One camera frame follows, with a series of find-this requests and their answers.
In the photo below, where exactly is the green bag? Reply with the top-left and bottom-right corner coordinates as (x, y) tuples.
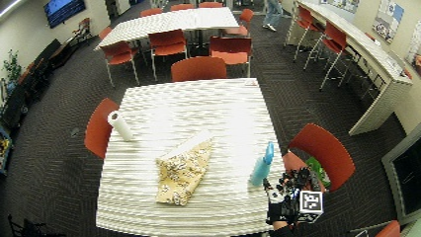
(305, 156), (332, 190)

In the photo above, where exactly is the white marker cube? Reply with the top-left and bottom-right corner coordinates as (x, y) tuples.
(299, 190), (325, 224)

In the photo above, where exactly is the blue spray bottle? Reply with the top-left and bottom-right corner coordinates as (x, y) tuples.
(249, 141), (276, 188)

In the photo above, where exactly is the red plastic chair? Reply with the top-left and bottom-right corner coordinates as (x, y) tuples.
(170, 55), (229, 83)
(83, 97), (122, 160)
(373, 219), (403, 237)
(281, 122), (357, 194)

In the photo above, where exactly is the large dark monitor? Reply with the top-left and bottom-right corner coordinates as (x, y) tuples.
(380, 122), (421, 226)

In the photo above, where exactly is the yellow floral cloth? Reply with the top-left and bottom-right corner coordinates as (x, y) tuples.
(155, 128), (216, 207)

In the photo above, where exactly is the long white counter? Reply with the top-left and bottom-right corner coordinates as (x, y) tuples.
(283, 0), (415, 136)

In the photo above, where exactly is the red bar stool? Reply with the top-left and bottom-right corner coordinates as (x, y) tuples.
(292, 5), (319, 63)
(303, 21), (349, 92)

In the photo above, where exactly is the white paper towel roll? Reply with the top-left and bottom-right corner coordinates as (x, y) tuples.
(107, 110), (136, 142)

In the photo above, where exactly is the group of red chairs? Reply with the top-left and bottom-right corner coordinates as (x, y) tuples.
(98, 1), (256, 88)

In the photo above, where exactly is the white rectangular table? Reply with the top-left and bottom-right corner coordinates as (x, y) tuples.
(95, 6), (241, 50)

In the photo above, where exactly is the black chair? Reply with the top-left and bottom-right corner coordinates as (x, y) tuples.
(6, 213), (67, 237)

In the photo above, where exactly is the dark low cabinet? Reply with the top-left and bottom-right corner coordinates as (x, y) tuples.
(0, 38), (63, 130)

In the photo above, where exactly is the green potted plant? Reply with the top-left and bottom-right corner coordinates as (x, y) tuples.
(2, 48), (24, 87)

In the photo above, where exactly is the pale wall poster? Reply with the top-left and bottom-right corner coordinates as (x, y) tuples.
(404, 19), (421, 77)

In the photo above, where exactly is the blue wall poster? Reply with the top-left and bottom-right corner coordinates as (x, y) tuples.
(371, 0), (407, 44)

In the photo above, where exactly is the wall television screen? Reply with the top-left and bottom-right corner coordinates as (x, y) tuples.
(43, 0), (88, 30)

